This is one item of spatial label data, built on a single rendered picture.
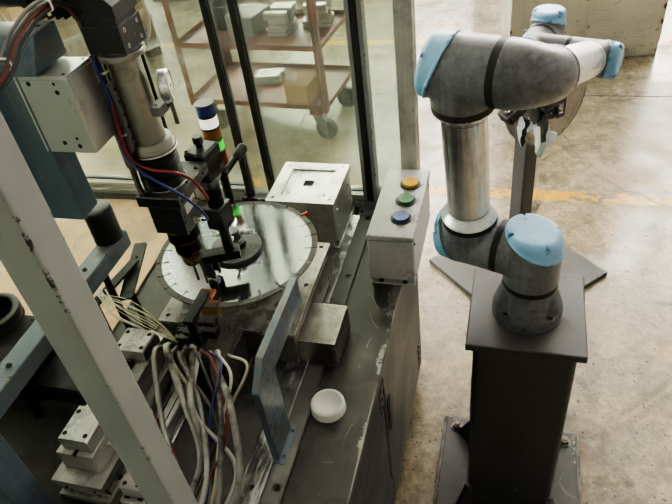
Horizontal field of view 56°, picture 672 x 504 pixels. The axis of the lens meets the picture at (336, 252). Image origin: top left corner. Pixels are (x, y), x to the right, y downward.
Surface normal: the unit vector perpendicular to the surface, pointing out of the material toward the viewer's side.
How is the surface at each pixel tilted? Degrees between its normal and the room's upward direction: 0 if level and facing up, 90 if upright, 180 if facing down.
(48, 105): 90
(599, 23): 90
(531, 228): 7
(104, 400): 90
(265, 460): 0
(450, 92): 99
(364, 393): 0
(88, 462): 90
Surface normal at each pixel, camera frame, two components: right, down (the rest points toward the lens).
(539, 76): 0.25, 0.28
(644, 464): -0.11, -0.76
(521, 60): -0.05, -0.08
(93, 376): -0.24, 0.65
